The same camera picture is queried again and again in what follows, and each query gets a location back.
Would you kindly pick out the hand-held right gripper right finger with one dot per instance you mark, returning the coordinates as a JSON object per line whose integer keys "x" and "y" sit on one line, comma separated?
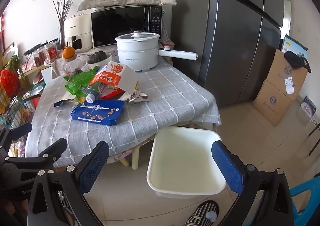
{"x": 227, "y": 168}

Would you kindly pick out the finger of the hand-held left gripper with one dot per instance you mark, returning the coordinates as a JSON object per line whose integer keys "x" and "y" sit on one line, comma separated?
{"x": 52, "y": 149}
{"x": 21, "y": 130}

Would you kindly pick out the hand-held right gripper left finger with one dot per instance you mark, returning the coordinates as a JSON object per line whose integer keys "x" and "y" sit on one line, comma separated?
{"x": 92, "y": 168}

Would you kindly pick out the white plastic bin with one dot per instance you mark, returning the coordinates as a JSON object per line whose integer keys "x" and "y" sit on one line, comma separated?
{"x": 185, "y": 161}

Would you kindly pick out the green snack bag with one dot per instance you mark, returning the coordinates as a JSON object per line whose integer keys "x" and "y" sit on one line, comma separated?
{"x": 77, "y": 82}

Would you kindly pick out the torn cardboard carton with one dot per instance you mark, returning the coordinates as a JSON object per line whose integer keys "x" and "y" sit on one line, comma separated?
{"x": 125, "y": 78}

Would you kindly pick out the striped slipper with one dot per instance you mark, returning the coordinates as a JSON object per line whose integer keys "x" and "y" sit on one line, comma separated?
{"x": 202, "y": 213}

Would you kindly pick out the blue biscuit box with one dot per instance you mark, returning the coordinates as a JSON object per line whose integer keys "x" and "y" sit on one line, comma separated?
{"x": 100, "y": 113}

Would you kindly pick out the clear plastic bottle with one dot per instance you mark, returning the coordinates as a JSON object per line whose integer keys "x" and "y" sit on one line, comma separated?
{"x": 96, "y": 90}

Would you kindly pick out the plain cardboard box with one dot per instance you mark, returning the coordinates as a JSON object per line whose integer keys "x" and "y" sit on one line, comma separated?
{"x": 272, "y": 106}

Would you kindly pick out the clear glass jar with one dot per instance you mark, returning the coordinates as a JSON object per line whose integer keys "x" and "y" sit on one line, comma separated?
{"x": 68, "y": 67}

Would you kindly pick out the blue plastic stool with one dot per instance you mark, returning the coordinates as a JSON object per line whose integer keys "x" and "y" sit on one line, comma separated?
{"x": 305, "y": 188}

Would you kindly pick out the brown white snack wrapper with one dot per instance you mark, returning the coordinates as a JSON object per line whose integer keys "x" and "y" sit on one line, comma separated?
{"x": 136, "y": 97}

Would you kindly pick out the orange fruit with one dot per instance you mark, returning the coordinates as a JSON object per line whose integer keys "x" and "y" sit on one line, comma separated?
{"x": 68, "y": 52}

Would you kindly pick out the grey checkered tablecloth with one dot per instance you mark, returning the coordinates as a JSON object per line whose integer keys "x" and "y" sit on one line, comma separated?
{"x": 162, "y": 96}

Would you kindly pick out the small blue white box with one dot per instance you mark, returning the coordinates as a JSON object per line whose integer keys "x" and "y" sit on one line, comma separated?
{"x": 308, "y": 107}

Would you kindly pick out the dark green avocado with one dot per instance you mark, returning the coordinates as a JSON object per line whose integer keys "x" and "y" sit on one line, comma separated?
{"x": 96, "y": 57}

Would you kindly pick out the white ceramic bowl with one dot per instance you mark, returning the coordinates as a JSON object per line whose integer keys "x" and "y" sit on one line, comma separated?
{"x": 107, "y": 59}

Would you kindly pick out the cardboard box with label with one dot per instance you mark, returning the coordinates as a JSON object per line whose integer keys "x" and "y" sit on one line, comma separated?
{"x": 285, "y": 78}

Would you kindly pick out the cream air fryer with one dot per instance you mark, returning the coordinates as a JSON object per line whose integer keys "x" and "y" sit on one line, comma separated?
{"x": 77, "y": 28}

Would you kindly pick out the white electric pot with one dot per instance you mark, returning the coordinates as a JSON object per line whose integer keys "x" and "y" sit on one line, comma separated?
{"x": 137, "y": 53}

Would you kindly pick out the dried twig bunch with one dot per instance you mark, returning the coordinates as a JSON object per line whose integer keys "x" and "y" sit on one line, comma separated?
{"x": 62, "y": 11}

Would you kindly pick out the black cap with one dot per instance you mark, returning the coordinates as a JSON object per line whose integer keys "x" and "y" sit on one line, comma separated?
{"x": 295, "y": 60}

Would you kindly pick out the grey refrigerator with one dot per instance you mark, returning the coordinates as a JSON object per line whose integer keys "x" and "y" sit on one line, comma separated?
{"x": 225, "y": 41}

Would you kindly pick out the small red box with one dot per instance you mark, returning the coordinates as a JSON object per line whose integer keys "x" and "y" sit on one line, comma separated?
{"x": 167, "y": 44}

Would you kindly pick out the large blue white box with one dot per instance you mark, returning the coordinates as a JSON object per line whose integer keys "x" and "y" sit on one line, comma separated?
{"x": 293, "y": 44}

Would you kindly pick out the black microwave oven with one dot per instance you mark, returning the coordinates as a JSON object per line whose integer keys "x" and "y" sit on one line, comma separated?
{"x": 117, "y": 23}

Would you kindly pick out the white framed glass door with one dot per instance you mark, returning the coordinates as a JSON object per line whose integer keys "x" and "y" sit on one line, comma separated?
{"x": 287, "y": 11}

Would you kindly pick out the black metal chair frame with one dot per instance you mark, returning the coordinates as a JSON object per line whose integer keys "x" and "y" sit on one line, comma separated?
{"x": 313, "y": 134}

